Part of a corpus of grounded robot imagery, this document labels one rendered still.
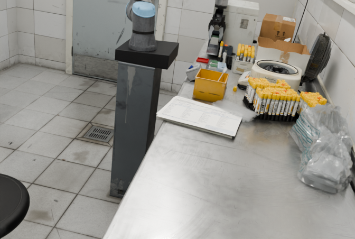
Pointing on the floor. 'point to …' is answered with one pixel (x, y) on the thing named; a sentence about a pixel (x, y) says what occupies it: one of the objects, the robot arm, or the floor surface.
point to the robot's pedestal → (133, 121)
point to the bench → (230, 182)
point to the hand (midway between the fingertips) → (214, 39)
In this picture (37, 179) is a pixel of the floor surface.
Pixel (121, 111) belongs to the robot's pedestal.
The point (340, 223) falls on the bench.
